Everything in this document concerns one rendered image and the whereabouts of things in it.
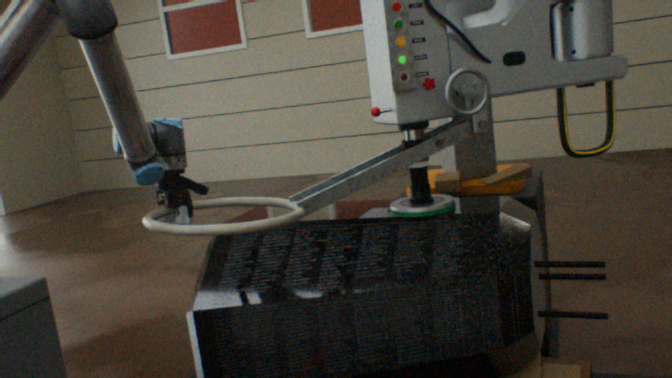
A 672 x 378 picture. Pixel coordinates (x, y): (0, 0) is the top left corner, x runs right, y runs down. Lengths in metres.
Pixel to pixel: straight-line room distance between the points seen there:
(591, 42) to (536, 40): 0.22
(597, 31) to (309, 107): 6.74
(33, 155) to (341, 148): 4.68
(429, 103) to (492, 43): 0.29
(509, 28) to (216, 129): 7.63
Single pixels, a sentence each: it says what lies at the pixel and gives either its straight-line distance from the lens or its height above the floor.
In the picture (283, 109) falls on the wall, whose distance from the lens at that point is 8.91.
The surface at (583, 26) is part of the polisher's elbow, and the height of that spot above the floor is 1.35.
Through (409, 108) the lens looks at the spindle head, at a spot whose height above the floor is 1.17.
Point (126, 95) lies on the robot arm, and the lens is 1.72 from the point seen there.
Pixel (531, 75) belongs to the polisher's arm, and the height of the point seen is 1.22.
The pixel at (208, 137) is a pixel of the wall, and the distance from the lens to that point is 9.54.
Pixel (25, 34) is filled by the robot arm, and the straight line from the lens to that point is 1.73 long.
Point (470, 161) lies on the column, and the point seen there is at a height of 0.86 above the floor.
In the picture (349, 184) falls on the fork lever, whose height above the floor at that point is 0.96.
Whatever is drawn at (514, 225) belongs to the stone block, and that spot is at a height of 0.78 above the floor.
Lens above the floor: 1.29
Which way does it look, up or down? 10 degrees down
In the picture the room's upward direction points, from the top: 7 degrees counter-clockwise
